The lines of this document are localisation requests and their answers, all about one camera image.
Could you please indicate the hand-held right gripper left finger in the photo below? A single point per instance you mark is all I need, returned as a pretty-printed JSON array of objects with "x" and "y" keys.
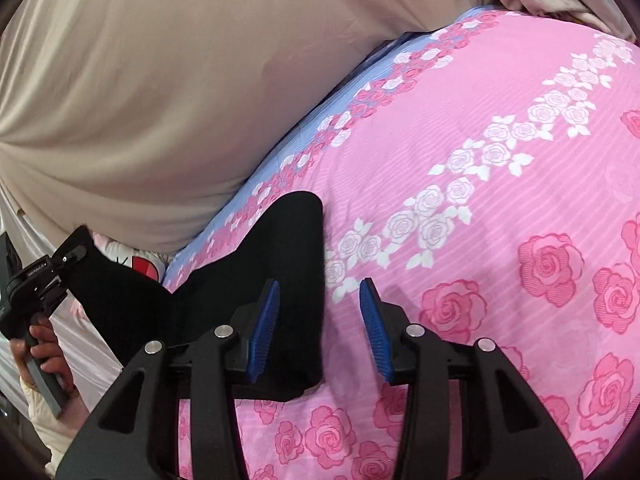
[{"x": 262, "y": 332}]

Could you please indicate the person's left forearm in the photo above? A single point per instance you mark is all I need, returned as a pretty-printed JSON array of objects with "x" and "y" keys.
[{"x": 55, "y": 430}]

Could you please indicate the black pants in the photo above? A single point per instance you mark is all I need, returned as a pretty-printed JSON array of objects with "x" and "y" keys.
[{"x": 240, "y": 280}]

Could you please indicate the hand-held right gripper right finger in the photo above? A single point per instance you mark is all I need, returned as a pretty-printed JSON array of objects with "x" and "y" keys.
[{"x": 376, "y": 332}]

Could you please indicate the pink rose print bed sheet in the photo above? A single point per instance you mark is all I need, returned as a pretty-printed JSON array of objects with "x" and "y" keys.
[{"x": 475, "y": 210}]

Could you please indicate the white cartoon face pillow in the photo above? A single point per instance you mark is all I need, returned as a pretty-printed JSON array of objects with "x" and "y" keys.
[{"x": 135, "y": 262}]

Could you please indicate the person's left hand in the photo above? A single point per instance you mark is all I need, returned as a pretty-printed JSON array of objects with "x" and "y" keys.
[{"x": 50, "y": 355}]

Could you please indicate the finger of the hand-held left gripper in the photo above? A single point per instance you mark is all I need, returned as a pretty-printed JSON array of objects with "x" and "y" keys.
[{"x": 75, "y": 252}]

